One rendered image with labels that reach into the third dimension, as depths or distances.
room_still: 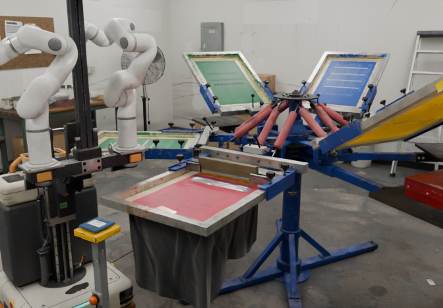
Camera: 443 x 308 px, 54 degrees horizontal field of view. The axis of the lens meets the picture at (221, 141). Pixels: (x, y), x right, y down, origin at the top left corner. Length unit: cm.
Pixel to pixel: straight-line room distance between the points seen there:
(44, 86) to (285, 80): 506
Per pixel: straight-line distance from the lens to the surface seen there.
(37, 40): 191
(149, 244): 205
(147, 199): 207
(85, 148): 216
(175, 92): 779
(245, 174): 221
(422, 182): 199
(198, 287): 197
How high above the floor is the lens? 169
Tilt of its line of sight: 14 degrees down
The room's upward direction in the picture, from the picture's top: straight up
